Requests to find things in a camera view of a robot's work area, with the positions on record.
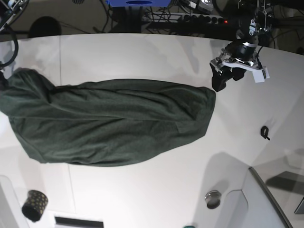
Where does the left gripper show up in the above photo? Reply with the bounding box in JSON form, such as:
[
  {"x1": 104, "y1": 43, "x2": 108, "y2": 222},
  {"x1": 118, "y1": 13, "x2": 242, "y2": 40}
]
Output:
[{"x1": 210, "y1": 41, "x2": 263, "y2": 92}]

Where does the dark green t-shirt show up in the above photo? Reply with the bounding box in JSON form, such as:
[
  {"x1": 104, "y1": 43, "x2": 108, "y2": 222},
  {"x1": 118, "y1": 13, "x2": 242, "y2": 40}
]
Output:
[{"x1": 0, "y1": 69, "x2": 216, "y2": 167}]

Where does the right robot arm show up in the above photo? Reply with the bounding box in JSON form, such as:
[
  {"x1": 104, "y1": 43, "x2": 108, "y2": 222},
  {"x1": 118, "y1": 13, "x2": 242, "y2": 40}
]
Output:
[{"x1": 0, "y1": 0, "x2": 29, "y2": 70}]

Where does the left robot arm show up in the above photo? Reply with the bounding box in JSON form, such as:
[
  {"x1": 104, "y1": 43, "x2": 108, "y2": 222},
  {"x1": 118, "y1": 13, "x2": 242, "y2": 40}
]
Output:
[{"x1": 210, "y1": 0, "x2": 304, "y2": 92}]

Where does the small black clip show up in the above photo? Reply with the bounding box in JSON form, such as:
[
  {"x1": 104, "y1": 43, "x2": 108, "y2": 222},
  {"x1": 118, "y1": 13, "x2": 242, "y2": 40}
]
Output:
[{"x1": 260, "y1": 125, "x2": 270, "y2": 141}]

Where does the white power strip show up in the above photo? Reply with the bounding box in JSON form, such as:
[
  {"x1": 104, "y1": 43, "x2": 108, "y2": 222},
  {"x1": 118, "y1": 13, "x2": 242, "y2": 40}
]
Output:
[{"x1": 143, "y1": 12, "x2": 228, "y2": 25}]

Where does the blue box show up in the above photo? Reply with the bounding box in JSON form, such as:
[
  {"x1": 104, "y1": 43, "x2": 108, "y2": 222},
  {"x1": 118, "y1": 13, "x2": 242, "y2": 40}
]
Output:
[{"x1": 106, "y1": 0, "x2": 171, "y2": 7}]

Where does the black round stool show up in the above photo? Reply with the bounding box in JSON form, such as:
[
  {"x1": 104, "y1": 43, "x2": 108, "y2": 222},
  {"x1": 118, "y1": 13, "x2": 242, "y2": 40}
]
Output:
[{"x1": 28, "y1": 16, "x2": 62, "y2": 38}]

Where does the black white flat device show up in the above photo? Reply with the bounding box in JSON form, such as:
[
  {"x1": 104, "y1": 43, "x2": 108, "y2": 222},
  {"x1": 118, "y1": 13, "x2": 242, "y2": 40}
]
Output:
[{"x1": 55, "y1": 217, "x2": 104, "y2": 228}]

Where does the black patterned cup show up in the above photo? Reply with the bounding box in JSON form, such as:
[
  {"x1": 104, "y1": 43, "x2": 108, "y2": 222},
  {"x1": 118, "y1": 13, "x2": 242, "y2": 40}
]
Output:
[{"x1": 21, "y1": 190, "x2": 48, "y2": 222}]

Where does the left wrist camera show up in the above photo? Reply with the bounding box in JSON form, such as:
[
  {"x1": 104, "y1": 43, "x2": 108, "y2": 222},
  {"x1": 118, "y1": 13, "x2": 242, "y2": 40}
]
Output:
[{"x1": 252, "y1": 67, "x2": 270, "y2": 83}]

